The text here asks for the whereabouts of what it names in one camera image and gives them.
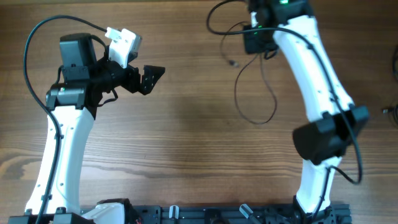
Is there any left camera black cable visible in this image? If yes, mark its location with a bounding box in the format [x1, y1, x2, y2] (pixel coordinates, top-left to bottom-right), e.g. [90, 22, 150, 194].
[23, 15, 108, 224]

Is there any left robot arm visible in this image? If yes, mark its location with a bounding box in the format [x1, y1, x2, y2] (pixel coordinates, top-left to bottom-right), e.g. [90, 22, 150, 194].
[9, 28, 165, 223]

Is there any camera black cable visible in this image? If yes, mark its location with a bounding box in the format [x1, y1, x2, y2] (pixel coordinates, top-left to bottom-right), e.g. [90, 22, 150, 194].
[23, 15, 108, 224]
[206, 0, 364, 218]

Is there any right camera black cable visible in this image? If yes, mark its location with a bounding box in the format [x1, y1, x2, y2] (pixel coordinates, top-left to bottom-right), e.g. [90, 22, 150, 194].
[206, 0, 364, 218]

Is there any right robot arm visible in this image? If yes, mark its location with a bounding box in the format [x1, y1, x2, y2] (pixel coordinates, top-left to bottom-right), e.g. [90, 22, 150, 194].
[244, 1, 369, 216]

